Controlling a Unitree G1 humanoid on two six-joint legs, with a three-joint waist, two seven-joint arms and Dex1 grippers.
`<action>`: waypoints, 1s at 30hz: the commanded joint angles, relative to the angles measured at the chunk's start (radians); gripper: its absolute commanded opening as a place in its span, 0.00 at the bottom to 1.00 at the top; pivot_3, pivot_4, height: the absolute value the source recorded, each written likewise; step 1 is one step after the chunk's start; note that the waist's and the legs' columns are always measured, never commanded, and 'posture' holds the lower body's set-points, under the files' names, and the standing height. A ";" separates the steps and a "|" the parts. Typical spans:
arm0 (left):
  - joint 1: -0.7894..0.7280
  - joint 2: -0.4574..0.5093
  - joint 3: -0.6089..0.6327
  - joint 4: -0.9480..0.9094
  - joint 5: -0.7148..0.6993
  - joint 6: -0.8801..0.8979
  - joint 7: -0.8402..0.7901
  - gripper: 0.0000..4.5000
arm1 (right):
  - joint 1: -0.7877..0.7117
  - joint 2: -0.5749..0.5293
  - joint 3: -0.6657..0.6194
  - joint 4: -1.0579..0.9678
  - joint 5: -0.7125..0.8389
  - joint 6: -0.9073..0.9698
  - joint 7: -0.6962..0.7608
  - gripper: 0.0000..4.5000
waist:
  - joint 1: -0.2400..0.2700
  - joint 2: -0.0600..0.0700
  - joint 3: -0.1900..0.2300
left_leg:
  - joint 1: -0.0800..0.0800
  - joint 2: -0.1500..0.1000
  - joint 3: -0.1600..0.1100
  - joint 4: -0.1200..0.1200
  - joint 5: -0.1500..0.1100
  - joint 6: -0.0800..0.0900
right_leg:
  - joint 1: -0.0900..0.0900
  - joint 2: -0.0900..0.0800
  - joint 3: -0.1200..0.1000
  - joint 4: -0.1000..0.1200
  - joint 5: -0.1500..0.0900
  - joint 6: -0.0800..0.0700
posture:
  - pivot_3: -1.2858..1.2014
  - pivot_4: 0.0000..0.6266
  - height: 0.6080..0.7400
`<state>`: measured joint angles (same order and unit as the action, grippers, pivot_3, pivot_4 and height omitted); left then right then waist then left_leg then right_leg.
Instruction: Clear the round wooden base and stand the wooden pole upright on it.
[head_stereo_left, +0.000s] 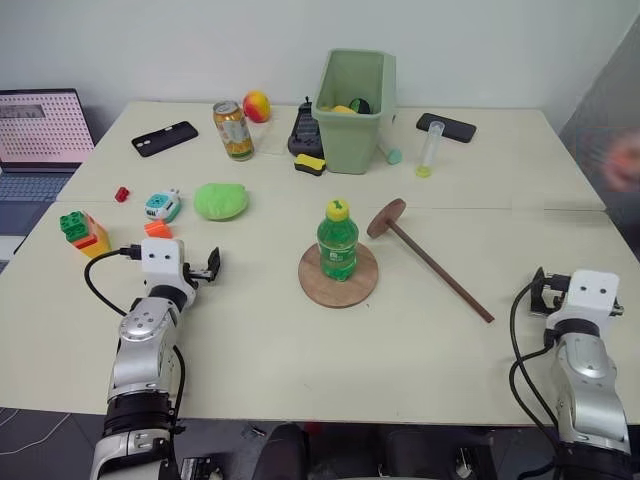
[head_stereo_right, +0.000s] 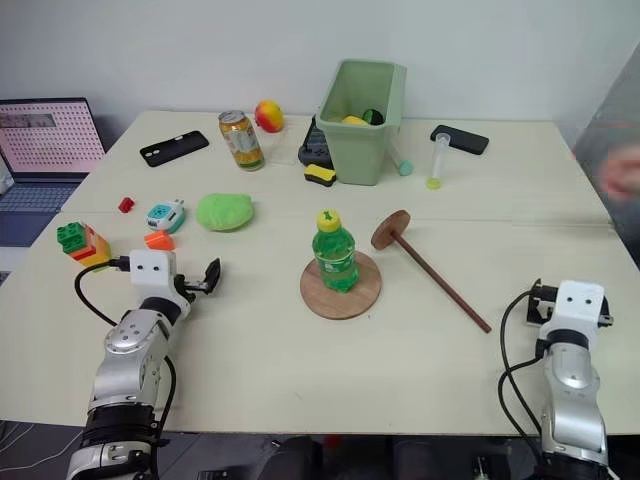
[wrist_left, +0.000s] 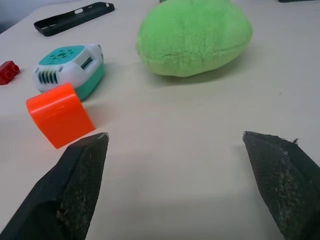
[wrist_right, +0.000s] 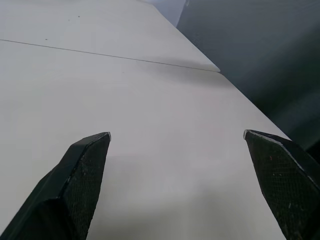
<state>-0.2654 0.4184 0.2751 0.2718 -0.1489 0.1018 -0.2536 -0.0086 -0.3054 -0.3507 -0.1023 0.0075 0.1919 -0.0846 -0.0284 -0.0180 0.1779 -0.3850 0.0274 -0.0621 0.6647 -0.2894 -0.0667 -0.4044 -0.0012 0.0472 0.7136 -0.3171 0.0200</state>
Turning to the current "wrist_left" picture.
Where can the orange plastic block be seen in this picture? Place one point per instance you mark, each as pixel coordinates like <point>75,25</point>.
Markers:
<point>60,116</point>

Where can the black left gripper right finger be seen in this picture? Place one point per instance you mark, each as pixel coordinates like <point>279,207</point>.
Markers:
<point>285,185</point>

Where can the white and teal gadget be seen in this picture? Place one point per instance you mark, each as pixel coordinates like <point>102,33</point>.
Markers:
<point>68,68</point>

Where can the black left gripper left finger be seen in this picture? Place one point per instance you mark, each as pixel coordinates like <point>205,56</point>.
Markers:
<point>67,190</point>

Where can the black phone case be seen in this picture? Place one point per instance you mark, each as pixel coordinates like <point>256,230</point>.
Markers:
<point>72,18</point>

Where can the red toy brick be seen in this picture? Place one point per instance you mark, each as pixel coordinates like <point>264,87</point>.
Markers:
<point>8,72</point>

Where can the green plush toy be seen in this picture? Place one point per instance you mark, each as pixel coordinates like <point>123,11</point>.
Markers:
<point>193,37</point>

